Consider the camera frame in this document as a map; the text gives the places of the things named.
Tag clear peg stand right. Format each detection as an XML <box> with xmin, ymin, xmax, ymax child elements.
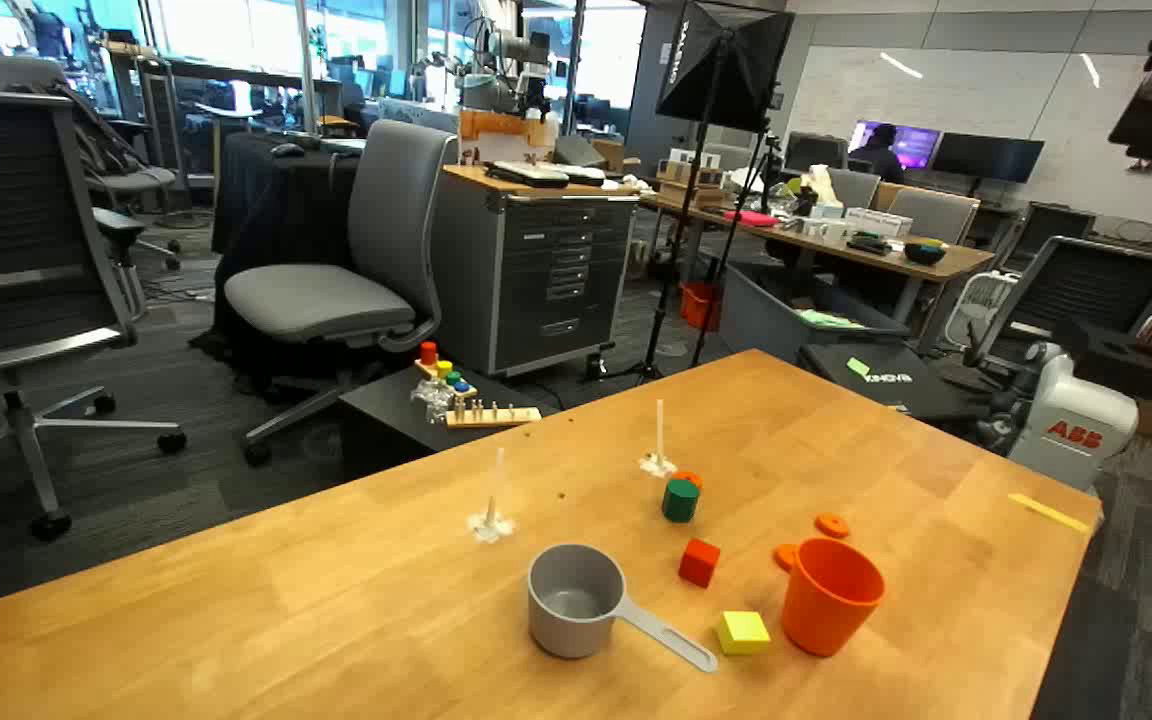
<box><xmin>638</xmin><ymin>401</ymin><xmax>674</xmax><ymax>479</ymax></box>

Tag cluttered wooden desk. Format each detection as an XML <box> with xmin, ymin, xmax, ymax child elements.
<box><xmin>650</xmin><ymin>184</ymin><xmax>1001</xmax><ymax>323</ymax></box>

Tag colorful wooden toy set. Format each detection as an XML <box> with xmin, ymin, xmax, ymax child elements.
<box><xmin>413</xmin><ymin>340</ymin><xmax>538</xmax><ymax>427</ymax></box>

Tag red cube block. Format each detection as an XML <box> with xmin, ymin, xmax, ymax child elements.
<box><xmin>674</xmin><ymin>541</ymin><xmax>721</xmax><ymax>586</ymax></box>

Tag green hexagonal block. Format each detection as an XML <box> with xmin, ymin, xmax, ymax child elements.
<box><xmin>660</xmin><ymin>479</ymin><xmax>700</xmax><ymax>524</ymax></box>

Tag yellow tape strip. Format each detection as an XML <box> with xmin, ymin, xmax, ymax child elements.
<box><xmin>1006</xmin><ymin>492</ymin><xmax>1091</xmax><ymax>535</ymax></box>

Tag white ABB robot base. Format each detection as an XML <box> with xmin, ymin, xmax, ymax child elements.
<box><xmin>1006</xmin><ymin>340</ymin><xmax>1141</xmax><ymax>487</ymax></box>

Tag purple computer monitor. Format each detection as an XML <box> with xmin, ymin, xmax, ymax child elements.
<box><xmin>849</xmin><ymin>121</ymin><xmax>941</xmax><ymax>174</ymax></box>

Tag black mesh office chair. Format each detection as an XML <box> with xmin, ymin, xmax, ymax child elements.
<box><xmin>0</xmin><ymin>91</ymin><xmax>189</xmax><ymax>541</ymax></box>

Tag gray drawer cabinet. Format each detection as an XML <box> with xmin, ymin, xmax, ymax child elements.
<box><xmin>430</xmin><ymin>163</ymin><xmax>637</xmax><ymax>374</ymax></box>

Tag small black side table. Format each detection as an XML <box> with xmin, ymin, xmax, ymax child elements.
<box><xmin>334</xmin><ymin>362</ymin><xmax>564</xmax><ymax>479</ymax></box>

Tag black softbox light stand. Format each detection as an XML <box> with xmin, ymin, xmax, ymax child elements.
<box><xmin>637</xmin><ymin>0</ymin><xmax>792</xmax><ymax>380</ymax></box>

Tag gray measuring cup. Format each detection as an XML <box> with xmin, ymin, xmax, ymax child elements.
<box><xmin>525</xmin><ymin>543</ymin><xmax>721</xmax><ymax>670</ymax></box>

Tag gray office chair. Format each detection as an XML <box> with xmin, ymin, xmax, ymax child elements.
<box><xmin>223</xmin><ymin>121</ymin><xmax>450</xmax><ymax>466</ymax></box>

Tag clear peg stand left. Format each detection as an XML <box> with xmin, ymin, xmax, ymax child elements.
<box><xmin>466</xmin><ymin>450</ymin><xmax>513</xmax><ymax>543</ymax></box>

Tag orange plastic cup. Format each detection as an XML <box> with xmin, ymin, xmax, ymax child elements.
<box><xmin>779</xmin><ymin>535</ymin><xmax>886</xmax><ymax>654</ymax></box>

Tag clear peg stand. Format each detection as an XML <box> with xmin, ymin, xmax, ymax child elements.
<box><xmin>638</xmin><ymin>401</ymin><xmax>674</xmax><ymax>479</ymax></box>
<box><xmin>466</xmin><ymin>450</ymin><xmax>513</xmax><ymax>543</ymax></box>

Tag orange disk beside cup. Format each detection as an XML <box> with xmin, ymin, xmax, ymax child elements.
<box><xmin>772</xmin><ymin>543</ymin><xmax>799</xmax><ymax>571</ymax></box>

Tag yellow cube block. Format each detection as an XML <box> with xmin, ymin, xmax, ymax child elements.
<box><xmin>716</xmin><ymin>612</ymin><xmax>772</xmax><ymax>654</ymax></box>

